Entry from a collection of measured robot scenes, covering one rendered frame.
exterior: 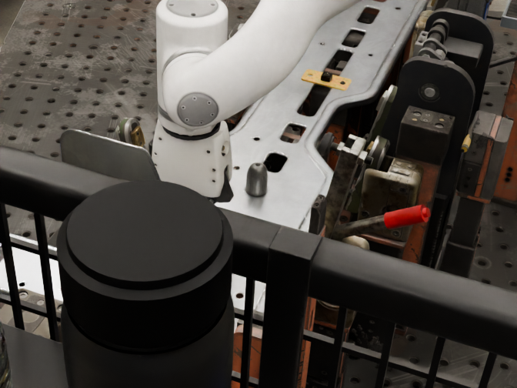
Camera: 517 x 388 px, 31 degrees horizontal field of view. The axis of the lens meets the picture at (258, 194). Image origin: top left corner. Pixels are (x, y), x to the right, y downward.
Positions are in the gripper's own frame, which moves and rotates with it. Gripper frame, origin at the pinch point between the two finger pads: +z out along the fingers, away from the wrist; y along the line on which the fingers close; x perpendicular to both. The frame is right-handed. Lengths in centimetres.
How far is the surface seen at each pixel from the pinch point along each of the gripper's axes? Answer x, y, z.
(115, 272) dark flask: 67, -27, -58
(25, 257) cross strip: 13.9, 17.8, 3.3
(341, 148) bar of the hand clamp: 0.7, -20.0, -17.6
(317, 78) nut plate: -45.9, -3.7, 3.0
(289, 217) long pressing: -8.6, -11.7, 3.2
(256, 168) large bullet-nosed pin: -11.7, -5.1, -1.3
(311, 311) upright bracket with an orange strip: 10.8, -21.2, 0.1
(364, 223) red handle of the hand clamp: 0.6, -24.1, -7.2
